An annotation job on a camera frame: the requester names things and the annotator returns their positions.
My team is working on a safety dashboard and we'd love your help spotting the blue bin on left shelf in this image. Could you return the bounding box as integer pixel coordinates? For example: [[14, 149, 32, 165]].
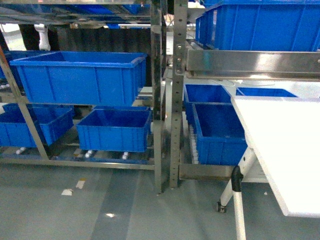
[[10, 51, 147, 107]]

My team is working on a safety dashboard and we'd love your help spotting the blue bin lower middle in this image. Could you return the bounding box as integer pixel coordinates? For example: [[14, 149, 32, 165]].
[[76, 109, 152, 153]]

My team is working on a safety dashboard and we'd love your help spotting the blue bin under table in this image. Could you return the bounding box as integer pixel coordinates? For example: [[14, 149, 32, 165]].
[[192, 103, 247, 166]]

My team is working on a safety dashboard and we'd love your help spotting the white table leg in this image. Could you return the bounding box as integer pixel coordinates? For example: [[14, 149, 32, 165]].
[[217, 147, 257, 240]]

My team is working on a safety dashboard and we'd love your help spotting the blue bin lower left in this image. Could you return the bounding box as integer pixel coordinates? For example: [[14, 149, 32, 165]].
[[0, 103, 75, 148]]

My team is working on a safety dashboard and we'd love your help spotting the large blue bin right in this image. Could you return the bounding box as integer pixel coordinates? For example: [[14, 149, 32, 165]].
[[195, 0, 320, 52]]

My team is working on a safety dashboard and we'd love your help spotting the stainless steel shelf rail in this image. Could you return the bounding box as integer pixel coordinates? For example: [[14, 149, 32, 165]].
[[185, 49, 320, 82]]

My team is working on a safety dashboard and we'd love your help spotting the steel shelf upright post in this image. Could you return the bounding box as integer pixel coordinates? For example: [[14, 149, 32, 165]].
[[169, 0, 188, 189]]

